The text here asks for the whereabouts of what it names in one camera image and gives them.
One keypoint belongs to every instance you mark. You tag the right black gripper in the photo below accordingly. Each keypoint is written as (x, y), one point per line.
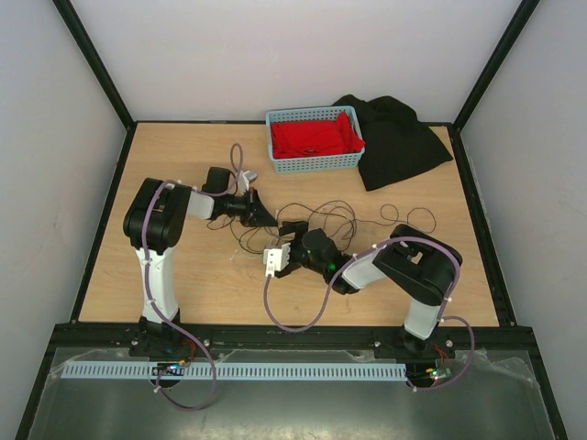
(290, 227)

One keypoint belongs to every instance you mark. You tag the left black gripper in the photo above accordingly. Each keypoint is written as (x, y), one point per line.
(256, 214)

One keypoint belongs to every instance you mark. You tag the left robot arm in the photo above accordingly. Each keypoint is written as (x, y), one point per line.
(154, 224)

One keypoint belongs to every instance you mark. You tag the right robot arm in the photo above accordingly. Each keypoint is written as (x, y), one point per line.
(422, 266)

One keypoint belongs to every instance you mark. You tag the blue perforated plastic basket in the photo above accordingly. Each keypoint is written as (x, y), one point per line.
(320, 163)

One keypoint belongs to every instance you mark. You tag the red cloth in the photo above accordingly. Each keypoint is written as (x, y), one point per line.
(313, 138)

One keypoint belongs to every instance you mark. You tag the black cloth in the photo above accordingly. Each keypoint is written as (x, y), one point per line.
(397, 145)

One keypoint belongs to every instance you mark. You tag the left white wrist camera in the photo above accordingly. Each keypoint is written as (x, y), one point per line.
(245, 180)

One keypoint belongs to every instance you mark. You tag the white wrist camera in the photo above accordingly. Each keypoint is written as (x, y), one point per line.
(245, 180)
(276, 258)

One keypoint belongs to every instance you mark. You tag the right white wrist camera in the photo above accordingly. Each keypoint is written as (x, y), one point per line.
(276, 258)

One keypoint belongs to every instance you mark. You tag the black metal frame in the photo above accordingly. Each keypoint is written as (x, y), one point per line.
(493, 271)

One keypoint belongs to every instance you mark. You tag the grey slotted cable duct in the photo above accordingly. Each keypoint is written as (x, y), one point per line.
(280, 371)

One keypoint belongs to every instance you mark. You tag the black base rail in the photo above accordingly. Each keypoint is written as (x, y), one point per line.
(384, 341)

